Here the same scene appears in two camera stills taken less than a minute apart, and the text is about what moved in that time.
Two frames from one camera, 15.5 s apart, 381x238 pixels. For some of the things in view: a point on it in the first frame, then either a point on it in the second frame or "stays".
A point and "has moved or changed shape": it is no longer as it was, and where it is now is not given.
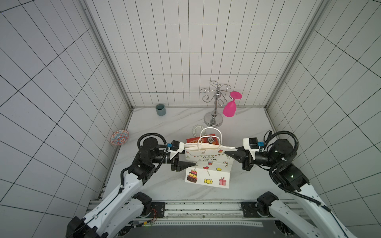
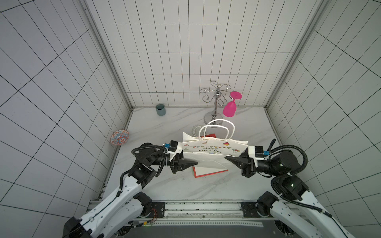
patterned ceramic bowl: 119,137 stays
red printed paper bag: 211,139 to 202,171
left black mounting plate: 157,209 stays
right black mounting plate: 249,209 stays
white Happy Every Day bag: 213,166 has moved or changed shape
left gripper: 180,165 stays
